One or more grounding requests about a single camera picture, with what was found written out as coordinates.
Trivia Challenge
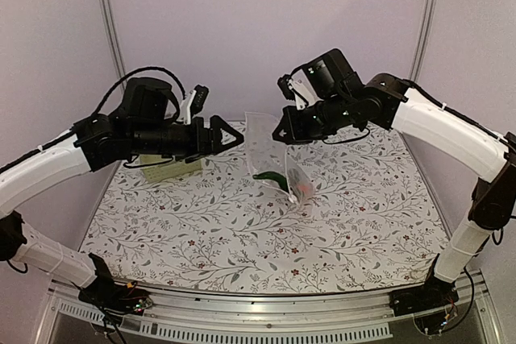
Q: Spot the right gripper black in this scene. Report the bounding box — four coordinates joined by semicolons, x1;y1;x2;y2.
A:
272;93;353;145

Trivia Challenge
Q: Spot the clear zip top bag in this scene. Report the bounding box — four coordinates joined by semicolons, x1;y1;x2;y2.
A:
244;112;314;205

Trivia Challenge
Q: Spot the toy small green cucumber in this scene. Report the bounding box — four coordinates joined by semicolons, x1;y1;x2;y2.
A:
252;171;289;193

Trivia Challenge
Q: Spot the toy carrot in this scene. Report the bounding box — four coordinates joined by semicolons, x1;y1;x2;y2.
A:
293;182;313;198

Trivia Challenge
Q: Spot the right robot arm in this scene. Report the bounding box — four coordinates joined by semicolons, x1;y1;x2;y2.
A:
273;48;515;309

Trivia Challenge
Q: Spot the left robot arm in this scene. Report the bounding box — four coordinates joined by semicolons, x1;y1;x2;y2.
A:
1;74;244;312

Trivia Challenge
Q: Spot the cream plastic basket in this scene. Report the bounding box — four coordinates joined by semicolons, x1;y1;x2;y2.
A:
139;155;202;183

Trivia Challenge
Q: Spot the floral table mat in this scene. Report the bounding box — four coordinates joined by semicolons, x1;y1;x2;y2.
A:
81;127;448;294

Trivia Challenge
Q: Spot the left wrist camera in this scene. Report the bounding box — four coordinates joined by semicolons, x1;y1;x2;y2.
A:
177;85;210;125

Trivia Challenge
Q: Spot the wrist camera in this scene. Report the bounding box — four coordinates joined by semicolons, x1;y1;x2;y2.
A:
177;85;210;125
277;74;318;110

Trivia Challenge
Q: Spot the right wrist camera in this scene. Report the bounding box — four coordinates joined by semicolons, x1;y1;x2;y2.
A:
277;74;318;110

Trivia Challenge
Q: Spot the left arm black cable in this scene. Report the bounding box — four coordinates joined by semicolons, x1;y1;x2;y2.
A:
94;65;189;119

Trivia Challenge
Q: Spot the right metal frame post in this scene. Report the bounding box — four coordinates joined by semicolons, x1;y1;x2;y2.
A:
410;0;437;82

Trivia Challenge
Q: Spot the metal frame post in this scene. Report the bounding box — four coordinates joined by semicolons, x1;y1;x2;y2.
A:
410;0;437;82
98;0;126;77

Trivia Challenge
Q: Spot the left metal frame post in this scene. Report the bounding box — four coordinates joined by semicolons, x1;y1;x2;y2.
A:
98;0;126;77

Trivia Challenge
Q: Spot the front aluminium rail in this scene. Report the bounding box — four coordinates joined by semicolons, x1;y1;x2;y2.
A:
35;271;505;343

